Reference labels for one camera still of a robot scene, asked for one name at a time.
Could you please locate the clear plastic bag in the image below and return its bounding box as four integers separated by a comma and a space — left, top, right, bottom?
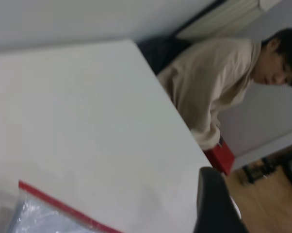
0, 179, 124, 233

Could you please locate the white paper sheet inside bag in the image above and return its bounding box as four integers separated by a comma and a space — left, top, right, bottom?
9, 200, 93, 233

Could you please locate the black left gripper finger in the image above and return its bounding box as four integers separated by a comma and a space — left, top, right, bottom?
194, 166, 249, 233

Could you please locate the red box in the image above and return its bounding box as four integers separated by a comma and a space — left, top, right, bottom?
203, 139, 236, 177

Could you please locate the dark equipment on wooden floor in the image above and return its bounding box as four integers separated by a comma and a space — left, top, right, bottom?
240, 145, 292, 188

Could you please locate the person in beige hoodie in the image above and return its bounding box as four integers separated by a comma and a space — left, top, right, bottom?
157, 28, 292, 151

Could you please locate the black chair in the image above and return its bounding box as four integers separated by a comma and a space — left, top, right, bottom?
136, 35, 194, 75

